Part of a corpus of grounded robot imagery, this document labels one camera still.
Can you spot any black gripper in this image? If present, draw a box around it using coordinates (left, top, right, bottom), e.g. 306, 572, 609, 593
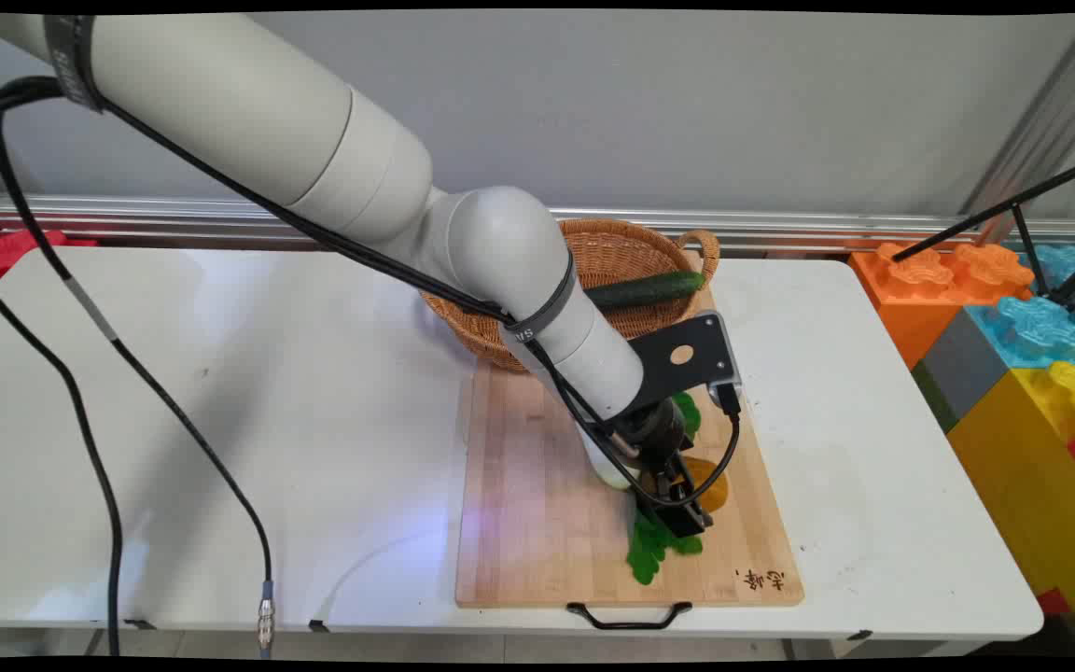
612, 399, 714, 539

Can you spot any dark green cucumber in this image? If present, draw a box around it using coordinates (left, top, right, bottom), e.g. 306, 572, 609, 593
584, 271, 707, 313

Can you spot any brown potato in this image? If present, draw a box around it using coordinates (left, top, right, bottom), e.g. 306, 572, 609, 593
640, 456, 731, 513

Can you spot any white radish with leaves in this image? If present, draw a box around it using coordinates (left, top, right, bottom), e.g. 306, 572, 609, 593
579, 422, 705, 587

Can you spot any green bell pepper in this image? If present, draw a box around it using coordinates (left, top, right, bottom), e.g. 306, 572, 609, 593
672, 392, 703, 441

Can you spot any wooden cutting board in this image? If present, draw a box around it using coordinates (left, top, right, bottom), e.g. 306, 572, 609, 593
455, 280, 805, 609

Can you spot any woven wicker basket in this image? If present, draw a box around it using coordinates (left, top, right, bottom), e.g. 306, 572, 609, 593
419, 218, 721, 375

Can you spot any grey giant toy brick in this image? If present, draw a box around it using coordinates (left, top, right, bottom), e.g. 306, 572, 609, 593
911, 307, 1011, 436

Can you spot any orange giant toy brick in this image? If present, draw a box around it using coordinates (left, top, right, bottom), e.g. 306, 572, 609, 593
849, 242, 1036, 371

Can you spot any yellow giant toy brick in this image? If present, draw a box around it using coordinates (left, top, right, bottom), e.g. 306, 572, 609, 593
945, 359, 1075, 656

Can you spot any blue giant toy brick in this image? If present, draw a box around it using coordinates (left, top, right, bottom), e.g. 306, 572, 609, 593
964, 244, 1075, 371

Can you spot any black tripod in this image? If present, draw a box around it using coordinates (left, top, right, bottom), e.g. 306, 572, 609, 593
891, 152, 1075, 314

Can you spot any red toy bricks pile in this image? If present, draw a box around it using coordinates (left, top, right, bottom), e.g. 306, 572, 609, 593
0, 228, 100, 287

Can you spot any black camera USB cable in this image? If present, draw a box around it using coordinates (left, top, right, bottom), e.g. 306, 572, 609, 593
635, 383, 744, 510

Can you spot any black cutting board handle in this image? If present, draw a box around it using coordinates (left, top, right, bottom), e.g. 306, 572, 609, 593
566, 602, 693, 632

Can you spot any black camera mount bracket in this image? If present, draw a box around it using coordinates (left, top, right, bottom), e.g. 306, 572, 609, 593
629, 313, 734, 412

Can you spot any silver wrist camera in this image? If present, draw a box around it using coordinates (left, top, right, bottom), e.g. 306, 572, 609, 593
709, 315, 744, 391

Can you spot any grey velcro wrist strap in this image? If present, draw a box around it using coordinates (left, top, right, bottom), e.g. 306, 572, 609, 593
503, 252, 579, 344

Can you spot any black cable with metal connector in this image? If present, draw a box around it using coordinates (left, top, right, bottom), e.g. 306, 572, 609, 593
0, 77, 277, 654

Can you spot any aluminium frame rail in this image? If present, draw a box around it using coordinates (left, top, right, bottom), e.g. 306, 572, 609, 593
0, 193, 1075, 255

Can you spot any plain black hanging cable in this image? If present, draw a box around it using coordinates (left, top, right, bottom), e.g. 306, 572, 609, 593
0, 266, 124, 656

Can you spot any grey velcro upper strap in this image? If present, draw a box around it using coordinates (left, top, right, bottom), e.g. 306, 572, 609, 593
41, 14, 109, 115

